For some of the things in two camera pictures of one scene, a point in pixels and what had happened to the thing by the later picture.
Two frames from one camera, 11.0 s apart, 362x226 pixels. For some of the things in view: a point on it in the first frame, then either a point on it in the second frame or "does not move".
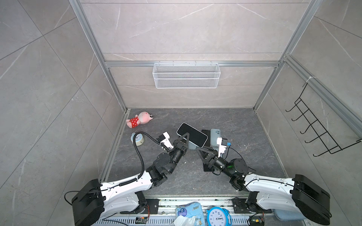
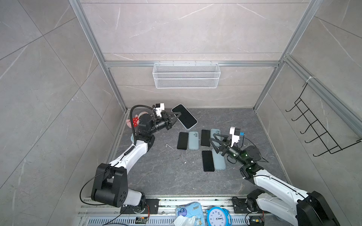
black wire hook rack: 319,130 does not move
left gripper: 179,148 → 166,118
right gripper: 213,161 → 226,149
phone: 207,132 does not move
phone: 196,137 → 185,118
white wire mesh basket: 186,75 does not move
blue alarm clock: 218,216 does not move
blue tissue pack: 189,214 does not move
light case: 215,133 does not move
